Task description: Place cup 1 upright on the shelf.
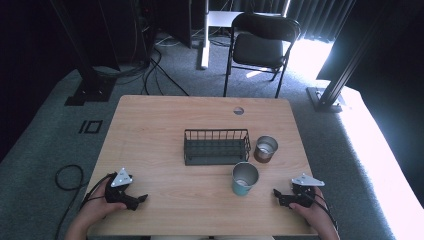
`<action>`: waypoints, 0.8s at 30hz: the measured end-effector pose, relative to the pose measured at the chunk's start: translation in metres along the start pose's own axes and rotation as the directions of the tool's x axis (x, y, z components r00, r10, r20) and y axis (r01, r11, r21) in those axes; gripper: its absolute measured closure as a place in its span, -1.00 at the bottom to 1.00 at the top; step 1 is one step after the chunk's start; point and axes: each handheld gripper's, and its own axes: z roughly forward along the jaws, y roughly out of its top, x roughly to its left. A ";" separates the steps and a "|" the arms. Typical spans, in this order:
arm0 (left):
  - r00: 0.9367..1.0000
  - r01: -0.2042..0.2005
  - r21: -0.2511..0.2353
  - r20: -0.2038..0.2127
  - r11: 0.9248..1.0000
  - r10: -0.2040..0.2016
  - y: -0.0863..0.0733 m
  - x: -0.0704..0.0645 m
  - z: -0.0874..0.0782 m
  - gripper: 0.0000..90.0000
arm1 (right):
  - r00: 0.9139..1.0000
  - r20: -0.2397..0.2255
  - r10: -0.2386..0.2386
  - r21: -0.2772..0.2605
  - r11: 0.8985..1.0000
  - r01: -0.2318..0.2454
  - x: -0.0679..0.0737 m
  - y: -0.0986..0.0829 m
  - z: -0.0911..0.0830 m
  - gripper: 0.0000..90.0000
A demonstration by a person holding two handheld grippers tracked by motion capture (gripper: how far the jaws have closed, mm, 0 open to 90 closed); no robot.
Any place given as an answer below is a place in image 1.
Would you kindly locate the person's left hand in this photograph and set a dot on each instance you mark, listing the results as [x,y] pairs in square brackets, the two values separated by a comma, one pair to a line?
[96,210]

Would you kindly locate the person's right hand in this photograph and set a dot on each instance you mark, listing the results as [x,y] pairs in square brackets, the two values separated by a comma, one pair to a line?
[315,213]

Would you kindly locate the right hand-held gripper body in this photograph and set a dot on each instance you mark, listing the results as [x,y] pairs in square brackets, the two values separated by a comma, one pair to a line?
[305,191]

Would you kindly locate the dark curtain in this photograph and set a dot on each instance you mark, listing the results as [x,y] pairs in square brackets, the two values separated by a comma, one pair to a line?
[316,18]

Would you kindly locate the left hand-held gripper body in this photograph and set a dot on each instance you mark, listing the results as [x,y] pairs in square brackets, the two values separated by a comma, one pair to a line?
[117,193]

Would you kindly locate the black metal stand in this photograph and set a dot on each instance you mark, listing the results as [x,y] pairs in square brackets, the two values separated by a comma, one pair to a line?
[328,96]
[90,83]

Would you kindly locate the dark cabinet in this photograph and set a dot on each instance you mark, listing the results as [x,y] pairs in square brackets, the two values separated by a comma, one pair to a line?
[173,23]

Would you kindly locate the black folding chair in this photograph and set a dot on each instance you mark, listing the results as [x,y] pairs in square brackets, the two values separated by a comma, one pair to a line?
[258,50]

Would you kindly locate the teal metal cup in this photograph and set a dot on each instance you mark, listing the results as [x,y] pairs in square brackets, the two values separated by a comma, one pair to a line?
[244,181]

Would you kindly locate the brown metal cup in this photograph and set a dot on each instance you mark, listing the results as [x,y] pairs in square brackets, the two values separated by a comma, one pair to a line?
[265,150]

